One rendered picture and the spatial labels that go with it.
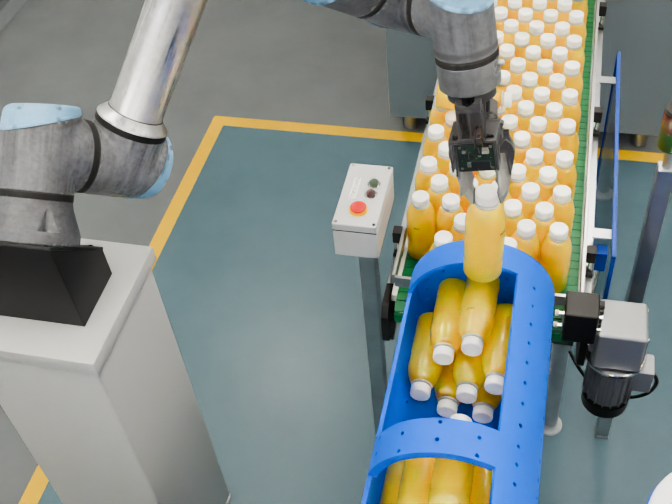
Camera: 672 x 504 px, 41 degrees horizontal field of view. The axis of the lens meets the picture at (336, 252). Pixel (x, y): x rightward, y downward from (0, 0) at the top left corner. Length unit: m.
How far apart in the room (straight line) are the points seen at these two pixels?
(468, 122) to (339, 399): 1.81
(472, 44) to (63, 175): 0.88
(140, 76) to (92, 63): 2.83
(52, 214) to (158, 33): 0.40
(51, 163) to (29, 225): 0.13
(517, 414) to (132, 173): 0.90
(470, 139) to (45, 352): 0.97
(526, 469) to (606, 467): 1.40
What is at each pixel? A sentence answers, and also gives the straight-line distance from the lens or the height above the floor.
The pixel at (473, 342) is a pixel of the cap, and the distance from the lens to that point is 1.66.
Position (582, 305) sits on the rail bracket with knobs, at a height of 1.00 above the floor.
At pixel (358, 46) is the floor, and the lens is 4.43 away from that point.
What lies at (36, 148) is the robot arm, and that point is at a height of 1.43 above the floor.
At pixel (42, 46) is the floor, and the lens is 4.90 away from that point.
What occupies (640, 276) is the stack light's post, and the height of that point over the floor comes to 0.75.
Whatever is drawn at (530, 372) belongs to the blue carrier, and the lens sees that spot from 1.60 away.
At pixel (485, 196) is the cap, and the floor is 1.49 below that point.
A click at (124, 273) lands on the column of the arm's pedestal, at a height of 1.10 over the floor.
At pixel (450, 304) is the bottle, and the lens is 1.75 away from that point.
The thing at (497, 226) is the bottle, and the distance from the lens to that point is 1.47.
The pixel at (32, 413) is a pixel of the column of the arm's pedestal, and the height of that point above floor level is 0.85.
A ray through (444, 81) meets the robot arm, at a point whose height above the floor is 1.71.
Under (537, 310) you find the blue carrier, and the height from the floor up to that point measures 1.18.
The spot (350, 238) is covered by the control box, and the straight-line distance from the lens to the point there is 1.98.
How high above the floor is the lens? 2.48
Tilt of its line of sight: 47 degrees down
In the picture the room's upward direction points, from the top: 7 degrees counter-clockwise
